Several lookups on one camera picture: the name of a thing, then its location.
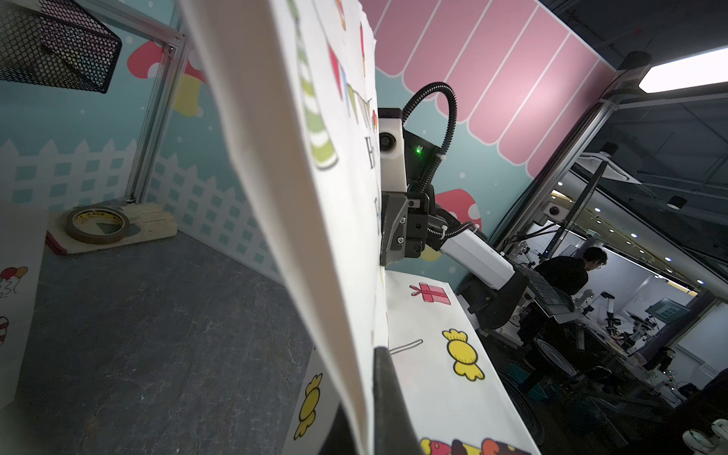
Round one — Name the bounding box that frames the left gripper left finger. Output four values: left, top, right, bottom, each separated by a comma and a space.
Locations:
316, 404, 356, 455

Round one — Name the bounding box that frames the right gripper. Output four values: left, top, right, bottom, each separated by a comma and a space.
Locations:
379, 191, 435, 267

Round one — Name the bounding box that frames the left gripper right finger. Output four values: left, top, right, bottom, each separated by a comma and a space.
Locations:
373, 347, 423, 455

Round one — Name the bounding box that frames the paper bag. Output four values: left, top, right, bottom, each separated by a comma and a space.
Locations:
1, 201, 49, 408
180, 1, 538, 454

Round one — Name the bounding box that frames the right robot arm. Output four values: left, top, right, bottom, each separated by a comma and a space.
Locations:
378, 82, 577, 330

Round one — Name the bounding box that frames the person at far workstation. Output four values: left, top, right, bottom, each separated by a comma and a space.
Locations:
535, 246, 608, 296

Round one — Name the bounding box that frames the roll of brown tape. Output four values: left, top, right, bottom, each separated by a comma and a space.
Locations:
64, 207, 131, 246

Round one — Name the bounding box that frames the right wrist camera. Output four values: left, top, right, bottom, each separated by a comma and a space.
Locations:
378, 108, 408, 193

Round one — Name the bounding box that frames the black wire mesh basket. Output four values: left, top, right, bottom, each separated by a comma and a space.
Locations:
1, 1, 122, 94

